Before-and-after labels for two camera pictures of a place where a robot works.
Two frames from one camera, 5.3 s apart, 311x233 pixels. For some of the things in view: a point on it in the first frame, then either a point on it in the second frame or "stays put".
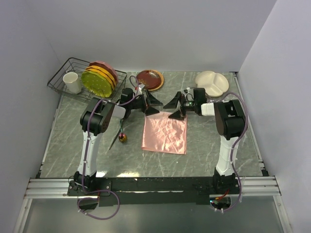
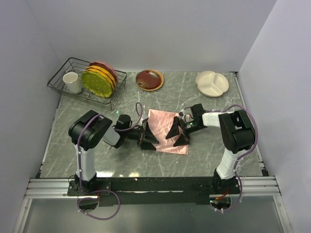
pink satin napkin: [163, 134] stays put
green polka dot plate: [95, 84] stays put
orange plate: [104, 73] stays put
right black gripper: [172, 104] -> [175, 130]
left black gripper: [151, 101] -> [149, 136]
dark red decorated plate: [152, 79] stays put
